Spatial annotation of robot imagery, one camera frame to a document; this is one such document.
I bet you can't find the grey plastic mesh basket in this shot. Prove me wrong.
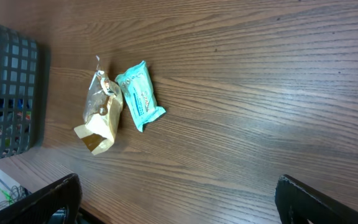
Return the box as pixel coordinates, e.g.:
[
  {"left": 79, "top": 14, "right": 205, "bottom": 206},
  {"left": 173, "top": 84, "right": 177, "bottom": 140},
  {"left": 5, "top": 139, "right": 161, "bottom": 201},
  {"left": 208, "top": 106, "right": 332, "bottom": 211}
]
[{"left": 0, "top": 25, "right": 40, "bottom": 159}]

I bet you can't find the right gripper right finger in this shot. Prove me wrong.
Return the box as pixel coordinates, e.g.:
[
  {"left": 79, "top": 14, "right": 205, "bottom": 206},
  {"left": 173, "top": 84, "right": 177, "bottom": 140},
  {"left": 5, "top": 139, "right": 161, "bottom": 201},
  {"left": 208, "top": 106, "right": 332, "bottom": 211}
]
[{"left": 275, "top": 174, "right": 358, "bottom": 224}]

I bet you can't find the beige snack bag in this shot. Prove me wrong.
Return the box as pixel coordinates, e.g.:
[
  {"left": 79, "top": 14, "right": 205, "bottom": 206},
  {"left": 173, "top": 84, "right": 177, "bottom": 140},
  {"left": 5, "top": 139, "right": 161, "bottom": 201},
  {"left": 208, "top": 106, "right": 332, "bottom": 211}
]
[{"left": 74, "top": 62, "right": 123, "bottom": 156}]

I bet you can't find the teal snack packet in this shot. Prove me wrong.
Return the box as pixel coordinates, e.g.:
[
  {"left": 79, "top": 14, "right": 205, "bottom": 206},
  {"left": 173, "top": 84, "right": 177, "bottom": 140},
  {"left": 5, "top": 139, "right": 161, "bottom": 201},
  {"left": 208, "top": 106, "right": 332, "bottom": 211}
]
[{"left": 114, "top": 61, "right": 166, "bottom": 132}]

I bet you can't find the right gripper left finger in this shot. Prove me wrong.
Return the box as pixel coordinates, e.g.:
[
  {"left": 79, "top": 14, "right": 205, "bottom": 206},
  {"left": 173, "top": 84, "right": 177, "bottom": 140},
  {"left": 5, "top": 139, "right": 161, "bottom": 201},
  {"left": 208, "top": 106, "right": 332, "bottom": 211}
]
[{"left": 0, "top": 173, "right": 82, "bottom": 224}]

